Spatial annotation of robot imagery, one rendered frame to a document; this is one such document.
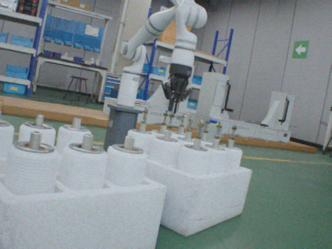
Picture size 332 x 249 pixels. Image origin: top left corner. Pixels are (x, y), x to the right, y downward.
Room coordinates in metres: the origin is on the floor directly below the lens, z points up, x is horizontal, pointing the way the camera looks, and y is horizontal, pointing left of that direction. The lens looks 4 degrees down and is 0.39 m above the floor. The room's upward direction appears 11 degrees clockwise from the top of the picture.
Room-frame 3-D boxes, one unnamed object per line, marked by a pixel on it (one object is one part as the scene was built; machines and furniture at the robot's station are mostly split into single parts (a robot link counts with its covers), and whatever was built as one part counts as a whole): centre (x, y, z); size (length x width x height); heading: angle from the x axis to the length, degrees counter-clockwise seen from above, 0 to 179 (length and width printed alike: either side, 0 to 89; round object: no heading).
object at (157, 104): (3.57, 0.28, 0.45); 0.82 x 0.57 x 0.74; 120
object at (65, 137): (0.88, 0.26, 0.16); 0.10 x 0.10 x 0.18
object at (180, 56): (1.06, 0.01, 0.53); 0.11 x 0.09 x 0.06; 44
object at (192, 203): (1.14, -0.08, 0.09); 0.39 x 0.39 x 0.18; 52
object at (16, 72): (5.17, 2.76, 0.36); 0.50 x 0.38 x 0.21; 30
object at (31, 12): (5.12, 2.77, 1.40); 0.42 x 0.35 x 0.17; 32
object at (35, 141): (0.55, 0.24, 0.26); 0.02 x 0.02 x 0.03
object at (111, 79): (6.79, 1.37, 0.34); 0.59 x 0.47 x 0.69; 30
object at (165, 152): (1.04, -0.01, 0.16); 0.10 x 0.10 x 0.18
